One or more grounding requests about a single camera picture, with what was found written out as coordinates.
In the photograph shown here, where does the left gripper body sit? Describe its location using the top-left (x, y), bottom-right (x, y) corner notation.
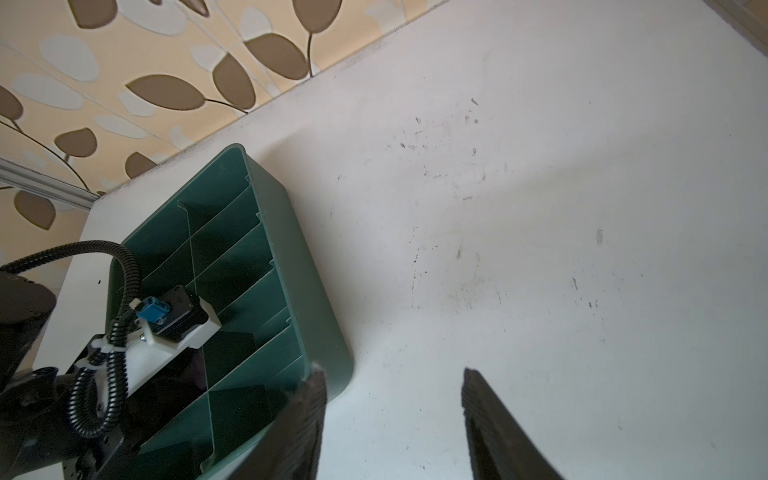
top-left (62, 350), bottom-right (207, 479)

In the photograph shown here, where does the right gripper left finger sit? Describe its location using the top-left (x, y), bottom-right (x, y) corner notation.
top-left (230, 364), bottom-right (327, 480)

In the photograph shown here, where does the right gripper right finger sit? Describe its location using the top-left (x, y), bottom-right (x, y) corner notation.
top-left (461, 368), bottom-right (561, 480)

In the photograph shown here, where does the green divided plastic tray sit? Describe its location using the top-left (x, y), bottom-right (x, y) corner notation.
top-left (106, 144), bottom-right (353, 479)

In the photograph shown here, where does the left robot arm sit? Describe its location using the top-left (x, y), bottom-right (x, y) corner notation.
top-left (1, 240), bottom-right (220, 479)

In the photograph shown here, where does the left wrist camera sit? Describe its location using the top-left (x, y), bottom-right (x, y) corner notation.
top-left (74, 284), bottom-right (223, 397)

